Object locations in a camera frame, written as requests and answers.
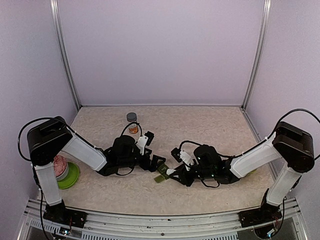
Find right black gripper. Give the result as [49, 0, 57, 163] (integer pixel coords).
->
[169, 163, 215, 187]

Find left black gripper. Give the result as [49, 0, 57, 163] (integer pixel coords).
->
[118, 148, 166, 172]

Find green weekly pill organizer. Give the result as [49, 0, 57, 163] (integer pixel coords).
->
[154, 164, 170, 184]

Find small white pill bottle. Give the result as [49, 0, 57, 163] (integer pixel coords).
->
[166, 168, 176, 176]

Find orange pill bottle grey cap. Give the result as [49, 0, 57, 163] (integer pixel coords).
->
[126, 112, 139, 134]

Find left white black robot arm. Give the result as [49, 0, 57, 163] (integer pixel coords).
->
[17, 116, 166, 223]

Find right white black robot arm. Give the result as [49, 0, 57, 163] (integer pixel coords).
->
[166, 118, 319, 222]

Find green bowl right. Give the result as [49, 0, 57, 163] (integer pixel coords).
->
[248, 169, 257, 175]

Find green plate left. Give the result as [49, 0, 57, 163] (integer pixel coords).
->
[56, 162, 80, 190]

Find red patterned round tin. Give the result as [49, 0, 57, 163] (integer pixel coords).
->
[53, 155, 69, 181]

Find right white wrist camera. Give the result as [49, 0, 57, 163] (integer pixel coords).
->
[170, 147, 195, 167]

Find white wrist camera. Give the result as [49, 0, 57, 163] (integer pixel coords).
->
[170, 147, 195, 167]
[135, 131, 155, 156]

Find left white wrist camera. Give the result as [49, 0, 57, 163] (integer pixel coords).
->
[135, 131, 155, 156]

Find front aluminium rail base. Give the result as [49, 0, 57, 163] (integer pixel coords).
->
[16, 198, 311, 240]

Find right aluminium frame post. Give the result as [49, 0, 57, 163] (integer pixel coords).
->
[241, 0, 272, 112]

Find aluminium frame post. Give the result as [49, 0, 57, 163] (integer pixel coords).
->
[50, 0, 82, 111]
[241, 0, 272, 112]

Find left aluminium frame post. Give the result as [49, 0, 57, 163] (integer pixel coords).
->
[50, 0, 82, 111]

